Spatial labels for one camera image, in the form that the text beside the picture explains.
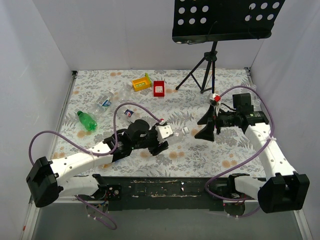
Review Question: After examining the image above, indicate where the clear Pepsi bottle black cap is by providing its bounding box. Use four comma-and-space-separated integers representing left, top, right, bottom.
115, 106, 138, 124

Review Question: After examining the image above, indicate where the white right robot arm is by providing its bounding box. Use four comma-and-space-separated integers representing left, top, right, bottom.
195, 93, 310, 213

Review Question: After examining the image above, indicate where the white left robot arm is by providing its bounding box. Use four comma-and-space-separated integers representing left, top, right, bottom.
26, 119, 174, 208

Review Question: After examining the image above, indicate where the large clear bottle white cap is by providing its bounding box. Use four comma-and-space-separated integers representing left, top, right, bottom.
110, 82, 133, 112

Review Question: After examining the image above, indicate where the large clear crumpled bottle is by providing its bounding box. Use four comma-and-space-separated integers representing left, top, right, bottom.
87, 104, 118, 125

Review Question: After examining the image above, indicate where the clear bottle green-blue label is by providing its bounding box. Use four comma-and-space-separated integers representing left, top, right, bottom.
93, 90, 115, 110

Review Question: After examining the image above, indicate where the green plastic bottle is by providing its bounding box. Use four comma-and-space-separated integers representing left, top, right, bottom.
77, 110, 98, 132

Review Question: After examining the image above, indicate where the red plastic bin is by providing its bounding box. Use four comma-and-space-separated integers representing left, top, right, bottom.
153, 80, 165, 98

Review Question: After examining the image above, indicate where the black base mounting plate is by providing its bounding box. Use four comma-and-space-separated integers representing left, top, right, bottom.
77, 174, 257, 212

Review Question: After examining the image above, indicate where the yellow plastic bin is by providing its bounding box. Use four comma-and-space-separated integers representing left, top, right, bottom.
132, 76, 152, 92

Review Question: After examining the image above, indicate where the green plastic bin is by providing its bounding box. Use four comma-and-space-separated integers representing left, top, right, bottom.
144, 73, 152, 85

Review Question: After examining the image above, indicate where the black music stand tripod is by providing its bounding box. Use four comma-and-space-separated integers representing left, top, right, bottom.
172, 0, 285, 93

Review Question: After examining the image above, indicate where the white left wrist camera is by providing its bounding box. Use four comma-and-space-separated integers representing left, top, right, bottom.
156, 123, 175, 141

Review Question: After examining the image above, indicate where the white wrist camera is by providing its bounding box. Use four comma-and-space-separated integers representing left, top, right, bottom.
208, 93, 221, 108
156, 123, 175, 141

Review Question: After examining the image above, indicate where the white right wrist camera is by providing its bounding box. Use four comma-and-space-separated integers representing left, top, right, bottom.
208, 93, 221, 108

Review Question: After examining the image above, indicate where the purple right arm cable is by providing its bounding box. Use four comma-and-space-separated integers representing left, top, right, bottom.
204, 85, 276, 218

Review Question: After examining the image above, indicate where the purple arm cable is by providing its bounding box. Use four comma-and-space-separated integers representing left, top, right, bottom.
28, 102, 167, 230
204, 85, 276, 218

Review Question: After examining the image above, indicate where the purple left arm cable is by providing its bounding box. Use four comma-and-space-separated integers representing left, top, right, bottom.
28, 102, 167, 230

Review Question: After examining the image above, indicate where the aluminium frame rail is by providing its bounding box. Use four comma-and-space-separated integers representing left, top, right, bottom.
20, 70, 78, 240

